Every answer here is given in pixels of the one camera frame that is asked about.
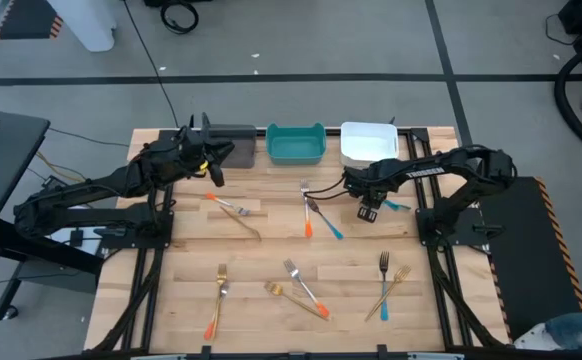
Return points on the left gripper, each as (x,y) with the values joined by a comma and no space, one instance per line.
(196,150)

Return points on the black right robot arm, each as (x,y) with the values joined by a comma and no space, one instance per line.
(423,172)

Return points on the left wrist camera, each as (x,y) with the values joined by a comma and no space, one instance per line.
(216,175)

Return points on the white pillar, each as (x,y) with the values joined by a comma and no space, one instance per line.
(86,25)

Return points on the black frame post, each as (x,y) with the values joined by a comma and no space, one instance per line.
(191,121)

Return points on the black power adapter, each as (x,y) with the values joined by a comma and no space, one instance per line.
(76,238)

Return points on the large hazard-striped black mat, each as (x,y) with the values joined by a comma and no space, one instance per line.
(526,260)

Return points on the gold fork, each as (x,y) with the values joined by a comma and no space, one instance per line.
(241,223)
(273,288)
(221,272)
(402,274)

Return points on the white plastic bin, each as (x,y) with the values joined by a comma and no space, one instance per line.
(368,145)

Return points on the small hazard-striped black mat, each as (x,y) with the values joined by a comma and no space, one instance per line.
(26,17)

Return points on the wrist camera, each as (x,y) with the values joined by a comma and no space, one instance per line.
(350,190)
(216,175)

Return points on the black aluminium table frame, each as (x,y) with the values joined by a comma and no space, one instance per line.
(291,132)

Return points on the teal plastic bin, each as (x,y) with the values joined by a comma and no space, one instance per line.
(296,147)

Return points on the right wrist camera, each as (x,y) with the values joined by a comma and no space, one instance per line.
(350,190)

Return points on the black desk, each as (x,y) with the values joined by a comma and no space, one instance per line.
(1,165)

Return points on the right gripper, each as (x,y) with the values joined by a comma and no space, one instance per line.
(368,185)

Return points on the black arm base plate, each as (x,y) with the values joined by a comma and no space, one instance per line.
(136,241)
(458,235)

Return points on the grey plastic bin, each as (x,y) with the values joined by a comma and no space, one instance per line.
(241,150)

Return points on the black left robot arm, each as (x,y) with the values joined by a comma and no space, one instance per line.
(96,185)

